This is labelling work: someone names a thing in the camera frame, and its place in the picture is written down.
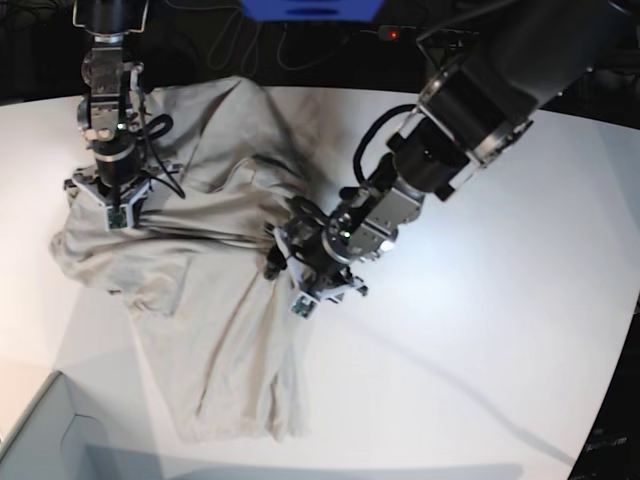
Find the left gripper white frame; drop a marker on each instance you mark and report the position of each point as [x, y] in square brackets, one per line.
[299, 252]

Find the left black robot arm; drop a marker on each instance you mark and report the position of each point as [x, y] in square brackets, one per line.
[468, 113]

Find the blue overhead mount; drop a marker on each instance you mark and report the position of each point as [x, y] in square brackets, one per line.
[311, 10]

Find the beige t-shirt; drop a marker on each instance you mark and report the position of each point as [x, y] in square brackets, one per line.
[216, 334]

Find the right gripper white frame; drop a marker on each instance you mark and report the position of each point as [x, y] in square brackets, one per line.
[120, 210]

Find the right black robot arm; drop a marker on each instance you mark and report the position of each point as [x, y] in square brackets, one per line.
[113, 118]

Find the grey box at corner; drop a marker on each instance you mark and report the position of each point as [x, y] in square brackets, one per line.
[51, 440]

